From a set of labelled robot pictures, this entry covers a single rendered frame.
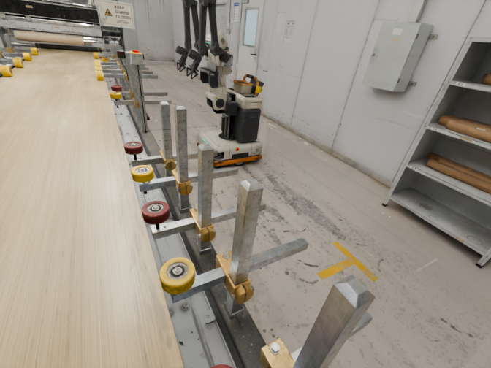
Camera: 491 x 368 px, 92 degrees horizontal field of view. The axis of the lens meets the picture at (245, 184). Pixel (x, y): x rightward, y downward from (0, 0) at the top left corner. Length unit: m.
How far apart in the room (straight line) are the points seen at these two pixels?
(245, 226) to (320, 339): 0.23
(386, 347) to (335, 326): 1.43
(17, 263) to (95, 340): 0.28
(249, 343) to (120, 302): 0.35
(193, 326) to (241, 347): 0.18
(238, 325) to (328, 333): 0.42
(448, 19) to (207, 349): 3.14
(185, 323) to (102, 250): 0.34
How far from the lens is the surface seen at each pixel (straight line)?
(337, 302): 0.34
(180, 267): 0.61
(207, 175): 0.70
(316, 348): 0.43
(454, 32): 3.16
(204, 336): 0.84
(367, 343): 1.74
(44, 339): 0.60
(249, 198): 0.46
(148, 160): 1.24
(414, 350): 1.88
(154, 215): 0.76
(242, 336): 0.76
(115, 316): 0.58
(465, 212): 3.13
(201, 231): 0.81
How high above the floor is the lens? 1.38
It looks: 32 degrees down
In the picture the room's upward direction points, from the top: 7 degrees clockwise
